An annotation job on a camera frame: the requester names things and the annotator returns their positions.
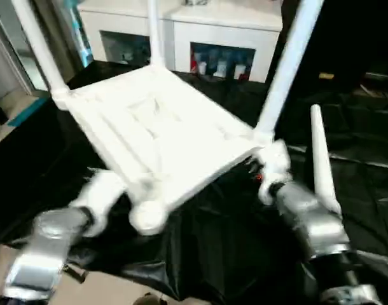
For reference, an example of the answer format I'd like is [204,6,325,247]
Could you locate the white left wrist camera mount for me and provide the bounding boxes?
[74,170,128,238]

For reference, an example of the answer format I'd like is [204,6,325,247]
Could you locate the white plastic table leg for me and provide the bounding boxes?
[256,0,325,138]
[146,0,169,69]
[309,104,343,219]
[13,0,73,98]

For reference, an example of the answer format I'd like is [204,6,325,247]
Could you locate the teal plastic frame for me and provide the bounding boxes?
[8,97,50,127]

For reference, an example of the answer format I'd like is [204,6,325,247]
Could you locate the white plastic table top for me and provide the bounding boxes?
[52,65,268,236]

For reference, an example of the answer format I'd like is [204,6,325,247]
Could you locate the black stand leg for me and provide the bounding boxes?
[65,264,87,284]

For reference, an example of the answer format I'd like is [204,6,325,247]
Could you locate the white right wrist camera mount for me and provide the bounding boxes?
[256,139,292,204]

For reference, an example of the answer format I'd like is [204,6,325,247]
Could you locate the white glass-door cabinet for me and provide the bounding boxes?
[78,0,284,84]

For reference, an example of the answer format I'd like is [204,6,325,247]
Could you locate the light blue patterned strip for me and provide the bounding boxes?
[68,6,95,67]

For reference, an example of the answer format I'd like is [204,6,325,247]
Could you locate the grey-brown curtain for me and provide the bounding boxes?
[31,0,83,86]

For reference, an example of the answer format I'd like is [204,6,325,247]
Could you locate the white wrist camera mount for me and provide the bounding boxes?
[256,139,292,204]
[74,170,128,238]

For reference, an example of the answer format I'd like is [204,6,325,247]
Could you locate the black plastic mat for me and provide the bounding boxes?
[0,60,388,305]

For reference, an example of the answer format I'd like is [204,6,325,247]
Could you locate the black box with yellow label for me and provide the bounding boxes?
[270,0,370,93]

